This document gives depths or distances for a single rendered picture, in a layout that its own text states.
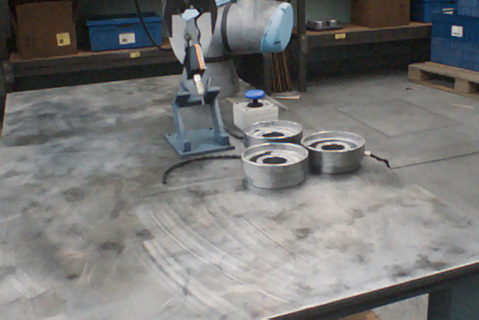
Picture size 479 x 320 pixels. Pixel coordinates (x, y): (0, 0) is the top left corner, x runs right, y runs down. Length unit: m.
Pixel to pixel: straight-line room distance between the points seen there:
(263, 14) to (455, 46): 3.80
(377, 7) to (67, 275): 4.57
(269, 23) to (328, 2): 4.11
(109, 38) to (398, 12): 2.38
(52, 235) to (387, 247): 0.43
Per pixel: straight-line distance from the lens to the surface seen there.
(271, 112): 1.19
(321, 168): 0.97
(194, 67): 1.07
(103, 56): 4.36
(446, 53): 5.18
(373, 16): 5.12
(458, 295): 0.80
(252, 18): 1.40
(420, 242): 0.77
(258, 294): 0.66
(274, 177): 0.90
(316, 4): 5.43
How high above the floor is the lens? 1.16
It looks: 17 degrees down
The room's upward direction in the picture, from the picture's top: 1 degrees counter-clockwise
